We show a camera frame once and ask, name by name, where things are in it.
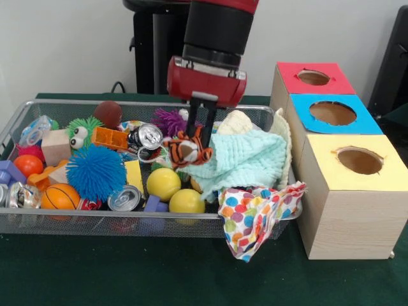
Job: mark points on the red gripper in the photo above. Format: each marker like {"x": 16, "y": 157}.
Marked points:
{"x": 207, "y": 86}

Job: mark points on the tiger plush toy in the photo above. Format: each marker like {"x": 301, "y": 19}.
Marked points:
{"x": 185, "y": 153}

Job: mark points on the mint green muslin cloth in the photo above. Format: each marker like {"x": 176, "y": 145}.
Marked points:
{"x": 248, "y": 159}

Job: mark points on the white polka dot cloth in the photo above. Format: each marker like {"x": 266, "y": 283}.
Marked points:
{"x": 248, "y": 220}

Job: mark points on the blue spiky rubber ball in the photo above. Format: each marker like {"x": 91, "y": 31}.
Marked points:
{"x": 95, "y": 173}

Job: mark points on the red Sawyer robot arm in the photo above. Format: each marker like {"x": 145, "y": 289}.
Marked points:
{"x": 220, "y": 32}

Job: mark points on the wooden box with three holes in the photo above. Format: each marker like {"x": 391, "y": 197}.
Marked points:
{"x": 350, "y": 223}

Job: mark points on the black soda can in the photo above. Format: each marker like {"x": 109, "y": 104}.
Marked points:
{"x": 146, "y": 137}

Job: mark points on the yellow tennis ball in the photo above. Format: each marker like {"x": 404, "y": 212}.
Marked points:
{"x": 164, "y": 185}

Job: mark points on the yellow ball with black print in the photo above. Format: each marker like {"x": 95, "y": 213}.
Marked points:
{"x": 186, "y": 202}

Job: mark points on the orange toy brick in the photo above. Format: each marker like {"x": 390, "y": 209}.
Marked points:
{"x": 108, "y": 138}

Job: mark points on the green spiky googly-eyed toy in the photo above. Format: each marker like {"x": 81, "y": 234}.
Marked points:
{"x": 89, "y": 124}

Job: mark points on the orange toy basketball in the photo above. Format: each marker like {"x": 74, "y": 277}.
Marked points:
{"x": 59, "y": 197}

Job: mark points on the dark green tablecloth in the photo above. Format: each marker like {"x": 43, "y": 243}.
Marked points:
{"x": 398, "y": 116}
{"x": 127, "y": 274}

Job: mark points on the black upright panel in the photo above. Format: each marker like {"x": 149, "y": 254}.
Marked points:
{"x": 392, "y": 63}

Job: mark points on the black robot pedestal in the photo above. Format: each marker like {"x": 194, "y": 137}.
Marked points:
{"x": 153, "y": 48}

